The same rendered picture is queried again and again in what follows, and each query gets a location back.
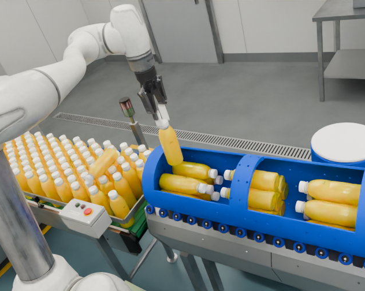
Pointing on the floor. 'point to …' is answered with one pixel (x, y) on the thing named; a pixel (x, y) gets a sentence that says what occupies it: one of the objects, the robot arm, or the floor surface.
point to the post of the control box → (101, 243)
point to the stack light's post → (138, 134)
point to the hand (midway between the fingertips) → (160, 115)
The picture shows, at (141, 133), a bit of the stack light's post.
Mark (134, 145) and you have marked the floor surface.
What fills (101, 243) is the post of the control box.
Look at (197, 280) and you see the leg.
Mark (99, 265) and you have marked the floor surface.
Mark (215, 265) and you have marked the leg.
